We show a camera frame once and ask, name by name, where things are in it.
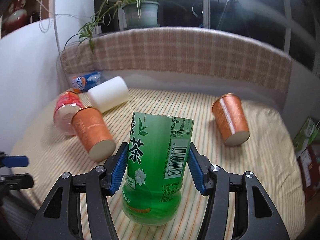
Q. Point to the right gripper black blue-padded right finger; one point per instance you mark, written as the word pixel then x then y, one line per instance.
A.
pixel 256 216

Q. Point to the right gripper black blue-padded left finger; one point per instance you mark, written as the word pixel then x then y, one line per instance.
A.
pixel 59 217

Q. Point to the green tea bottle cup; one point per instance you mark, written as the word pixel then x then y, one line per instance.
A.
pixel 157 156

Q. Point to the orange paper cup left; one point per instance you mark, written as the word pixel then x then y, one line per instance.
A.
pixel 93 133

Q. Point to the orange paper cup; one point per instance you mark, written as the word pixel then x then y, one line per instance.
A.
pixel 230 120
pixel 93 133

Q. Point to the orange paper cup right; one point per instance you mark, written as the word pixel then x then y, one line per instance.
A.
pixel 230 120

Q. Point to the pink plastic cup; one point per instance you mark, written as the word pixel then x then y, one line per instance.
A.
pixel 67 104

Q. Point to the white foam cup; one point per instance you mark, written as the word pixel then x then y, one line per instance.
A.
pixel 109 94

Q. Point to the striped yellow table cloth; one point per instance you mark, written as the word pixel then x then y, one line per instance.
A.
pixel 268 153

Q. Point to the green and red boxes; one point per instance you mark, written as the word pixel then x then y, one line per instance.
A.
pixel 306 146

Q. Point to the blue snack packet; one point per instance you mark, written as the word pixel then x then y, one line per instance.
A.
pixel 83 83

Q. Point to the plaid sofa back cover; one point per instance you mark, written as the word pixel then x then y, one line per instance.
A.
pixel 183 50

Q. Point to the red teapot on shelf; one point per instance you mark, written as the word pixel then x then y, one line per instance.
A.
pixel 17 17

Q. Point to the lamp tripod stand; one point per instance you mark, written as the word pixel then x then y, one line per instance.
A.
pixel 230 6

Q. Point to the potted spider plant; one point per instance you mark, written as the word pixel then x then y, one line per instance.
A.
pixel 138 14

